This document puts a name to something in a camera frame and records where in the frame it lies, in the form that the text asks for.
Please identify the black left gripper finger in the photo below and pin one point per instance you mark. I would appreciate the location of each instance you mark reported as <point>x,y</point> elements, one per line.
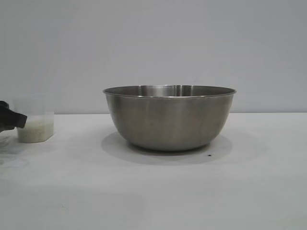
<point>14,121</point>

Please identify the clear plastic measuring cup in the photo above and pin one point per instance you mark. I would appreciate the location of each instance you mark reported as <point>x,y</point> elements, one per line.
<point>38,107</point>

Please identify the stainless steel mixing bowl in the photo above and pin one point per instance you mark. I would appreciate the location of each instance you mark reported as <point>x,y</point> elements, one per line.
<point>168,119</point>

